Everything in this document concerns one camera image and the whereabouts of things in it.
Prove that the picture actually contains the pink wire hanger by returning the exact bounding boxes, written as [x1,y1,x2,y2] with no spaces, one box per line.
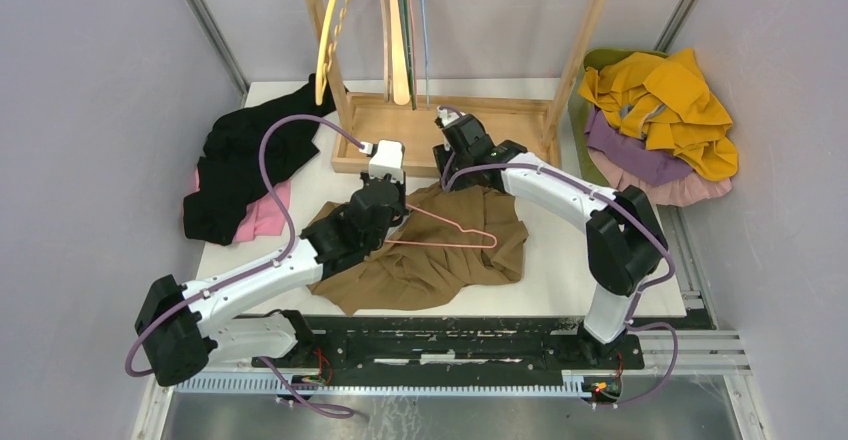
[384,203,499,251]

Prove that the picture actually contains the green plastic bin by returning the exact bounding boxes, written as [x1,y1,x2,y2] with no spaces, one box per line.
[567,48,666,186]

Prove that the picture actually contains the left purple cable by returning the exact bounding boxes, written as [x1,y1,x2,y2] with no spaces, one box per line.
[124,114,372,420]

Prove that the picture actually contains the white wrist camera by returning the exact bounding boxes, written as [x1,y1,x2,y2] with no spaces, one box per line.
[359,140,406,184]
[436,108,463,129]

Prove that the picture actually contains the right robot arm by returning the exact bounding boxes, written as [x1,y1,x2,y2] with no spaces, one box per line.
[433,107,673,368]

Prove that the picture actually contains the tan pleated skirt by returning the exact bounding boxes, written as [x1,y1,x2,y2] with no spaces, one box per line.
[309,184,529,316]

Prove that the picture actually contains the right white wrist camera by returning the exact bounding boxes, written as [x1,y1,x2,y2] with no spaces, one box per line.
[436,108,463,129]

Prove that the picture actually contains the yellow plastic hanger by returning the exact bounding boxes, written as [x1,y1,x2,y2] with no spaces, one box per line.
[315,0,351,105]

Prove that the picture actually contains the green plastic hanger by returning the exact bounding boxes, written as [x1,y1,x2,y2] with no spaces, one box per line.
[399,0,418,111]

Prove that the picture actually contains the blue wire hanger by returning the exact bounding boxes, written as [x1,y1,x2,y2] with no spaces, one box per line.
[419,0,431,105]

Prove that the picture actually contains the yellow garment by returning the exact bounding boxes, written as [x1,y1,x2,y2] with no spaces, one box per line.
[577,48,739,181]

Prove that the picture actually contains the beige wooden hanger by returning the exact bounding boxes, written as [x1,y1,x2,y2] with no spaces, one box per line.
[379,0,411,106]

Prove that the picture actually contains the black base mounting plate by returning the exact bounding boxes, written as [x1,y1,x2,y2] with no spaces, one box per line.
[272,315,645,387]

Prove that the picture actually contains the black garment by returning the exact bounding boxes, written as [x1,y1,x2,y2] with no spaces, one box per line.
[182,74,335,243]

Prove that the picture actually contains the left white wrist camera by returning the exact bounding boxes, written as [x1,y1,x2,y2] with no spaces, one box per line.
[359,140,406,184]

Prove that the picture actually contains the aluminium frame rail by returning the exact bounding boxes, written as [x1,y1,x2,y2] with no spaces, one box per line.
[130,328,770,440]

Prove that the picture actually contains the wooden hanger rack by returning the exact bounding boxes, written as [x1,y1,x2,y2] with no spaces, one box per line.
[294,0,623,183]

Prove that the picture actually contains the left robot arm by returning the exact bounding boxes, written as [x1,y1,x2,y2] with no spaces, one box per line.
[130,172,408,387]

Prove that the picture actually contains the light pink ruffled garment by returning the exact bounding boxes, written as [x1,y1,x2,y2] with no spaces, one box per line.
[588,149,732,207]

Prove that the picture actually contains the purple garment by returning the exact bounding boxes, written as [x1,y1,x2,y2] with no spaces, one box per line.
[584,107,694,186]

